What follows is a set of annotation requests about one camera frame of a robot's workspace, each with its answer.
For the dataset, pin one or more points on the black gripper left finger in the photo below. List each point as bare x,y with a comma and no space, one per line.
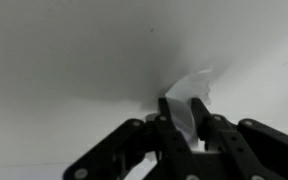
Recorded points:
144,150

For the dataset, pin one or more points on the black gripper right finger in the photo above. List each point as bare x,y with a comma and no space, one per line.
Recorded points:
250,150

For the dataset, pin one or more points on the white paper ball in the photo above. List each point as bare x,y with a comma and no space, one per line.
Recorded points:
192,88

